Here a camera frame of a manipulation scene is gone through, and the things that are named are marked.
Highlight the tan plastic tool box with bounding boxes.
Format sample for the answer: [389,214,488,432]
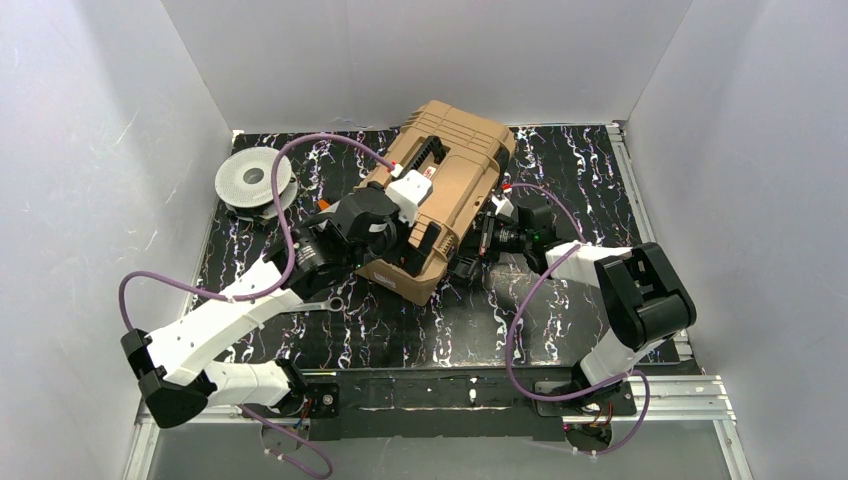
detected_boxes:
[357,100,516,305]

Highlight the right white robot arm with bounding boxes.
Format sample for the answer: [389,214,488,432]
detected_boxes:
[449,201,697,403]

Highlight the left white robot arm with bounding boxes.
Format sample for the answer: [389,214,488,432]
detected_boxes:
[121,180,433,428]

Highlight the clear plastic parts box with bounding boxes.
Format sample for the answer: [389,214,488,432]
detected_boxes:
[316,200,341,231]

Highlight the silver combination wrench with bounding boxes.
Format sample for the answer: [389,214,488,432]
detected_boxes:
[287,297,345,313]

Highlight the white perforated round disc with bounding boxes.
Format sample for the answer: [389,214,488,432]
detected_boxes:
[214,147,278,223]

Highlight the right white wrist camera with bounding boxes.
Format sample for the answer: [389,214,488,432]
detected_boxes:
[490,183,515,222]

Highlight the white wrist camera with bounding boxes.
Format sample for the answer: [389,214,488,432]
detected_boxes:
[490,183,515,222]
[385,164,433,227]

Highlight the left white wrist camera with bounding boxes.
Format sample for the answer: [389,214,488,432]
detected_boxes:
[385,164,433,227]

